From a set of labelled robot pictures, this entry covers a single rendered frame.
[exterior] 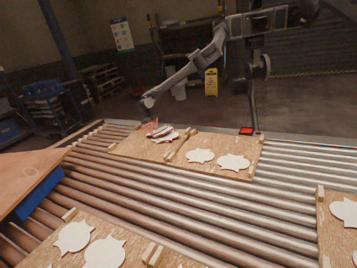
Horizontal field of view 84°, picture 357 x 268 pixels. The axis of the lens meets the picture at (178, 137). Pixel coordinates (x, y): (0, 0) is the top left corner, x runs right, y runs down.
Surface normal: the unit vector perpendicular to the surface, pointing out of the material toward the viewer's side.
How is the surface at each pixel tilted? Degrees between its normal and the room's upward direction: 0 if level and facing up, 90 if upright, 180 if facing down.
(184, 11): 90
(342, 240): 0
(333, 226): 0
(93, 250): 0
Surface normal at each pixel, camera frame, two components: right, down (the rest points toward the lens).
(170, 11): -0.34, 0.51
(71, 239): -0.16, -0.86
